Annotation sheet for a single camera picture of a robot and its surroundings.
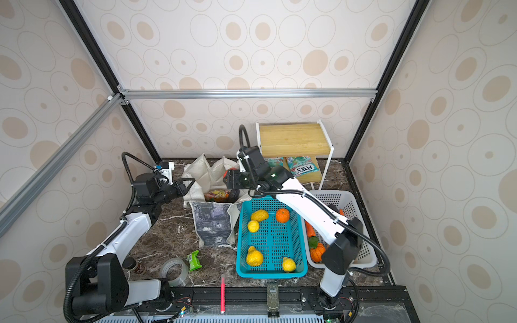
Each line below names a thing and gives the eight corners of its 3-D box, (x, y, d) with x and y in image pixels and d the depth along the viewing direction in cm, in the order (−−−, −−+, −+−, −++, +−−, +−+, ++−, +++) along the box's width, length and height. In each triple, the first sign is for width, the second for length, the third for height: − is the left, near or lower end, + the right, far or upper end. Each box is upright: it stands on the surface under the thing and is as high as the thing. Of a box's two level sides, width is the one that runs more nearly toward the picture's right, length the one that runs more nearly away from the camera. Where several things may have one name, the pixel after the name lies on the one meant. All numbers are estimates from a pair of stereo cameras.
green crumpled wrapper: (191, 271, 82) (189, 269, 80) (188, 255, 86) (187, 253, 84) (202, 267, 83) (200, 265, 81) (199, 252, 87) (197, 250, 85)
